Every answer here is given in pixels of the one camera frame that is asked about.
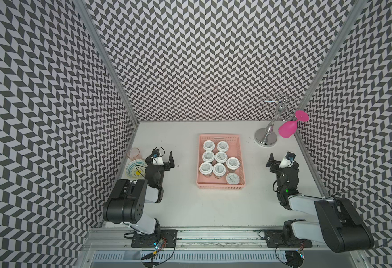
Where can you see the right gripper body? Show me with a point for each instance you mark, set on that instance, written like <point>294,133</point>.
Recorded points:
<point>274,168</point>

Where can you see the red label yogurt cup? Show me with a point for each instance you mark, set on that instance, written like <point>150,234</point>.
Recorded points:
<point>222,146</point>

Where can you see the yogurt cup edge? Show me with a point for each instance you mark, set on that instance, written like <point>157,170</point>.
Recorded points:
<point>219,170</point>
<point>206,169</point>

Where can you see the green label yogurt cup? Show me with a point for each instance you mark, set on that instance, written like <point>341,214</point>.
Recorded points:
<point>208,156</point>

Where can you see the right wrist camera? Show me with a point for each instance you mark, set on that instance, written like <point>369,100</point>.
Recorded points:
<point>288,160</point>

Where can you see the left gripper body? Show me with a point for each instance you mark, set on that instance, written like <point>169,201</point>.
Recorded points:
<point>166,167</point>

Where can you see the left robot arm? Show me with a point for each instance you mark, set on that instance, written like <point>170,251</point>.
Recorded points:
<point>128,198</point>

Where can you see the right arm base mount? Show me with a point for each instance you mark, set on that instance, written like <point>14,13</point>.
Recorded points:
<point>277,238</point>

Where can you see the white lid yogurt cup front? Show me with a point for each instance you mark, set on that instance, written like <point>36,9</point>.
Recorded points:
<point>232,164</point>

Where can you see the beige label yogurt cup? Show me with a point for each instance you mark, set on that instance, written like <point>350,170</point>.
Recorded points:
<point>209,145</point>

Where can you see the silver metal cup stand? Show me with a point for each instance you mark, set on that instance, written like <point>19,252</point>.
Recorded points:
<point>266,137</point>

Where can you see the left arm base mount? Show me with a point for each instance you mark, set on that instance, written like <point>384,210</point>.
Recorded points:
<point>146,241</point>

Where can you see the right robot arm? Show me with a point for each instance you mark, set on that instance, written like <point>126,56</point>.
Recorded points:
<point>338,224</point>

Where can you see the magenta plastic wine glass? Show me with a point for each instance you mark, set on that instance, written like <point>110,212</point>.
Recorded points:
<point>289,128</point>

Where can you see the clear pink glass cup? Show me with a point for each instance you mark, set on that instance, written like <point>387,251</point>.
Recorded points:
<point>134,154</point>

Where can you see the pink plastic basket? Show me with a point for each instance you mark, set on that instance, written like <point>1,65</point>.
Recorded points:
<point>234,151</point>

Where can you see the clear lid yogurt cup front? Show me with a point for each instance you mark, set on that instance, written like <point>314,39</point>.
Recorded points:
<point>232,179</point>

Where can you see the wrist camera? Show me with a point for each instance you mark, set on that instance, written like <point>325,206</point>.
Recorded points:
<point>288,160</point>
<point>157,158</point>

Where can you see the patterned round plate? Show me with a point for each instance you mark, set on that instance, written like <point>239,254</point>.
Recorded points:
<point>135,169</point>

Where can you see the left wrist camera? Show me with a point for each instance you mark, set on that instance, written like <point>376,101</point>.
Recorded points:
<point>157,158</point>

